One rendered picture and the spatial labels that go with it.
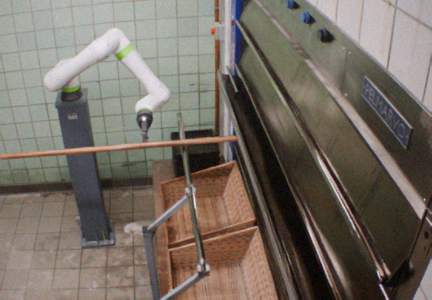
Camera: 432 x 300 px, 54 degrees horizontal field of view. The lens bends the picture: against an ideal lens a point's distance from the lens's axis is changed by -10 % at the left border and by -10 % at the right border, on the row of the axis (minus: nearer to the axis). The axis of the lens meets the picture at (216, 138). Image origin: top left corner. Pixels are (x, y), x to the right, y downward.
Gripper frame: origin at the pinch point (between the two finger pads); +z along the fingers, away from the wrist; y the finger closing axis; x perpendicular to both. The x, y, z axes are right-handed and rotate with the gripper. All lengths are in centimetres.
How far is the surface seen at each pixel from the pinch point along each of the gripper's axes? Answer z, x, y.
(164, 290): 51, -3, 61
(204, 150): -37, -35, 34
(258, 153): 52, -47, -22
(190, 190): 43.4, -19.4, 1.4
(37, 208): -94, 104, 119
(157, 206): -19, -3, 61
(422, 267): 158, -56, -64
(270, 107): 36, -56, -34
